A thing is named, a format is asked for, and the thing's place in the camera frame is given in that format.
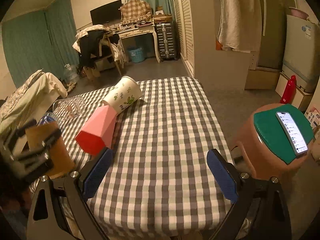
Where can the black monitor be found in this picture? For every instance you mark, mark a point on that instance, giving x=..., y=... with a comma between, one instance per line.
x=106, y=13

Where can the white patterned paper cup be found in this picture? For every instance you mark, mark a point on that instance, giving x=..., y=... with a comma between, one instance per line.
x=123, y=94

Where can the white refrigerator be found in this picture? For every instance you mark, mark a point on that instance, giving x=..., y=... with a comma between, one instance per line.
x=301, y=55

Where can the cardboard box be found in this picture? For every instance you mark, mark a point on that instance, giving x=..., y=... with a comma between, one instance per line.
x=262, y=78

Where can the brown paper cup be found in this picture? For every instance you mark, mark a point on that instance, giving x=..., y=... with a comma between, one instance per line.
x=62, y=162

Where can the teal window curtain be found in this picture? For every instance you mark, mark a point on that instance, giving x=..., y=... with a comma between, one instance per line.
x=41, y=39

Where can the brown stool green cushion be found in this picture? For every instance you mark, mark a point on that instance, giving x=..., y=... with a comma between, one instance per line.
x=265, y=147

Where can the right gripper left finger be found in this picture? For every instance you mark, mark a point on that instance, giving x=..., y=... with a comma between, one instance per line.
x=47, y=219

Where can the silver suitcase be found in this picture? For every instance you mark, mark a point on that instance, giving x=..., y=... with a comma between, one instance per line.
x=167, y=42

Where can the smartphone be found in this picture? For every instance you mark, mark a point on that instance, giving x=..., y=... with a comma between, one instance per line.
x=293, y=133

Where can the plaid cloth cover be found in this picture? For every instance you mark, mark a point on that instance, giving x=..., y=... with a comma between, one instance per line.
x=135, y=11

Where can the red bottle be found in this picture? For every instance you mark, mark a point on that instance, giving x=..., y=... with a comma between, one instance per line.
x=289, y=91

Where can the grey white checked tablecloth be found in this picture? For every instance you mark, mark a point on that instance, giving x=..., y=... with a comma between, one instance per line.
x=159, y=184

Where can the bed with patterned bedding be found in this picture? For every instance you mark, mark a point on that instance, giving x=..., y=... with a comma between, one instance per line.
x=16, y=109

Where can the white louvered wardrobe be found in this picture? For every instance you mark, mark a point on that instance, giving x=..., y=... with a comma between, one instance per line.
x=184, y=22

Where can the wooden chair with clothes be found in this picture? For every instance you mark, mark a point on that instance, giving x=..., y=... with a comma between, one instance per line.
x=94, y=44

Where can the pink faceted cup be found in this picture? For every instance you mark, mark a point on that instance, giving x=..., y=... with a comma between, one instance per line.
x=97, y=132

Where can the large water jug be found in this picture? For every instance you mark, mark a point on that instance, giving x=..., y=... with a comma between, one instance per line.
x=71, y=73

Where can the blue plastic bottle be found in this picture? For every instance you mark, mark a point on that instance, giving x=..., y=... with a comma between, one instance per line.
x=47, y=118

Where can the blue laundry basket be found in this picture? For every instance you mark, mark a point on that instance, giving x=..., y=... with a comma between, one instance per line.
x=136, y=54

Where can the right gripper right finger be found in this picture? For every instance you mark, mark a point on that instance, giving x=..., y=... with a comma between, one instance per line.
x=258, y=207

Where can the hanging white towel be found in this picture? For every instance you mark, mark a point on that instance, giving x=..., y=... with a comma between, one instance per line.
x=240, y=25

